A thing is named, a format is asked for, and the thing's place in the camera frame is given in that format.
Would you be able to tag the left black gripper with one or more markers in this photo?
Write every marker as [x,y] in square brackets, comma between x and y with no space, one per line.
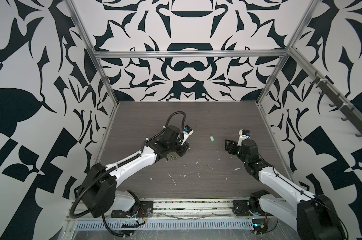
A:
[184,147]

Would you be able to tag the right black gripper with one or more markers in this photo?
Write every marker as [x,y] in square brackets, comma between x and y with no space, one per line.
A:
[232,145]

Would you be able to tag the silver keyring with red tag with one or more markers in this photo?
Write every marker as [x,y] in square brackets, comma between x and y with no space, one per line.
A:
[177,151]

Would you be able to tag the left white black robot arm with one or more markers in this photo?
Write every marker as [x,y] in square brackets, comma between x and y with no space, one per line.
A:
[98,192]

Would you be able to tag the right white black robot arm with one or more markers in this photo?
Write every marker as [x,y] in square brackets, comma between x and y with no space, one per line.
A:
[312,216]

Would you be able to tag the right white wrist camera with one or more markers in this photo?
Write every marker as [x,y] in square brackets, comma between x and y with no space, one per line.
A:
[243,135]

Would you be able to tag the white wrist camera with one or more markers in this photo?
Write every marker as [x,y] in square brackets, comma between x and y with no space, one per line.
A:
[187,132]
[243,135]

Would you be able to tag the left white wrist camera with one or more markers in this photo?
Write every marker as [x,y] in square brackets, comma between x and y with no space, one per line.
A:
[187,132]

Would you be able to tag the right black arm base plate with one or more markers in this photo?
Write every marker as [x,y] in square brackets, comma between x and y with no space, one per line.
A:
[247,208]

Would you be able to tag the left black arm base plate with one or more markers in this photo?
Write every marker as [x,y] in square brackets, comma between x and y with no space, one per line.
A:
[139,210]

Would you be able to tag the white slotted cable duct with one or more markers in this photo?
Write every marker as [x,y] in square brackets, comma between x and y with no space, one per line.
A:
[174,224]

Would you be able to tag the black wall hook rail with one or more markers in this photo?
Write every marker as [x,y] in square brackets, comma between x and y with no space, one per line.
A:
[339,102]

